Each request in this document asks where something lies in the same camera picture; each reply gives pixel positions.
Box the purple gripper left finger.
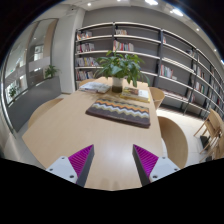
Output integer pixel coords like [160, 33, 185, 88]
[47, 145, 94, 187]

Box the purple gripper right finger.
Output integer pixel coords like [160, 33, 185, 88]
[132, 145, 180, 186]

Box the zigzag patterned folded towel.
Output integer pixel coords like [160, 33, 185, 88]
[86, 98, 150, 128]

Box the wooden chair near right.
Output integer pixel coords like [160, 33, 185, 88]
[158, 116, 188, 169]

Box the wooden chair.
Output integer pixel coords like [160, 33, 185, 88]
[149, 87, 165, 109]
[158, 116, 188, 169]
[28, 98, 62, 127]

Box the wooden chair left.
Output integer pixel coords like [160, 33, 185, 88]
[28, 98, 62, 127]

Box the stack of books right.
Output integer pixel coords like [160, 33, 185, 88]
[120, 87, 150, 103]

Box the wooden chair far right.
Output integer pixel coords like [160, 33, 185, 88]
[149, 87, 165, 109]

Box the open magazine stack left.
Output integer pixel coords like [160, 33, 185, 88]
[79, 82, 110, 93]

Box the large grey bookshelf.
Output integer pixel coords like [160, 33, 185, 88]
[75, 22, 224, 119]

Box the small potted plant left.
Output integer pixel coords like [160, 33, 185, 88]
[45, 65, 59, 78]

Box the green potted plant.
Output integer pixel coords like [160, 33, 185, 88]
[94, 50, 150, 93]

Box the wooden frame chair right edge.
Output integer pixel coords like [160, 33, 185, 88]
[202, 109, 224, 151]

